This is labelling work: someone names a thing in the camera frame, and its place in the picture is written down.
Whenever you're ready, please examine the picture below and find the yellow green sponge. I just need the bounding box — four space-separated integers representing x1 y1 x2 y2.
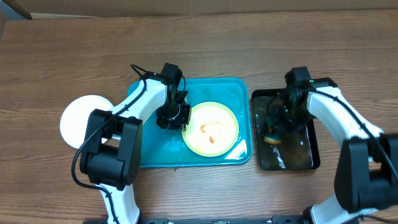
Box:
264 134 282 145

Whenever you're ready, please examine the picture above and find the yellow-green plate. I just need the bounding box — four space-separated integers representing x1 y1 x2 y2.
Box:
182 101 239 157

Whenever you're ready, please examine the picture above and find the white front plate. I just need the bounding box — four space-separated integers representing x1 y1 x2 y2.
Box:
60 95 113 149

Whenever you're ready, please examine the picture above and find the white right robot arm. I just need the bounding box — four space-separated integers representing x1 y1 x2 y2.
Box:
264 78 397 224

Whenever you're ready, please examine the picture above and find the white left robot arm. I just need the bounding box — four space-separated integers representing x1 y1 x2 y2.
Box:
71 69 190 223

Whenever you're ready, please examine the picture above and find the black water tray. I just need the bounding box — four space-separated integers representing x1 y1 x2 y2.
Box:
251 89 320 170

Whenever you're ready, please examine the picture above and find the teal plastic tray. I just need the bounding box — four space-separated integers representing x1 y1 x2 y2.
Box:
141 78 253 168

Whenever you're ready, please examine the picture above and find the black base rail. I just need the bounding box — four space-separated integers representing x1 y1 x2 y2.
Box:
138 215 311 224

